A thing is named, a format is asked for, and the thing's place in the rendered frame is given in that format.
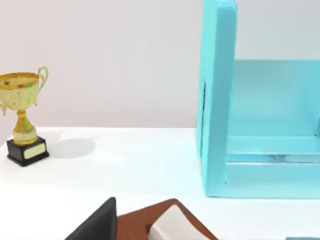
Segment brown book with white pages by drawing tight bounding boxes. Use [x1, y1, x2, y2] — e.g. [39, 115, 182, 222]
[116, 197, 219, 240]

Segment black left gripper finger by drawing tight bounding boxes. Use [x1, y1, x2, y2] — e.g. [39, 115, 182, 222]
[64, 196, 118, 240]

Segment light blue rack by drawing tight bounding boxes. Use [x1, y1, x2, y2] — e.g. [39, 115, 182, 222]
[196, 0, 320, 200]

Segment gold trophy on black base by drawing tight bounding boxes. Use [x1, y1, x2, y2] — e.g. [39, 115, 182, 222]
[0, 65, 50, 168]

